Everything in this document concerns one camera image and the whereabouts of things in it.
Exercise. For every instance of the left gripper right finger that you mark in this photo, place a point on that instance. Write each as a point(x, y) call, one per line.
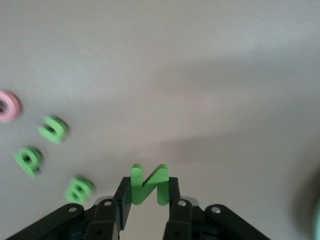
point(185, 220)

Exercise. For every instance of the light green plate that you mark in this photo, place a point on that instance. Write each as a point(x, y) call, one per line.
point(318, 220)

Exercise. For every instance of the pink foam letter Q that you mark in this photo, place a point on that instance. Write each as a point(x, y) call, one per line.
point(12, 110)

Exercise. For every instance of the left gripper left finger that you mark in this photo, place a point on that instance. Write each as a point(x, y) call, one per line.
point(100, 220)

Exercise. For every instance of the green foam letter J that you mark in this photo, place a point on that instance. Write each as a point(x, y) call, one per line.
point(56, 136)

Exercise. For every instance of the brown table cover mat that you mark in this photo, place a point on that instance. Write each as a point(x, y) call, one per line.
point(175, 75)

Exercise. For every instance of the green foam letter N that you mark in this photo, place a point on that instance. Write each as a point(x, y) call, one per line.
point(136, 187)

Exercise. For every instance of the green foam letter P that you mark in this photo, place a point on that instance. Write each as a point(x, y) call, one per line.
point(33, 170)

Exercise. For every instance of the green foam letter B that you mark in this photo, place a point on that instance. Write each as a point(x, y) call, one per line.
point(86, 186)

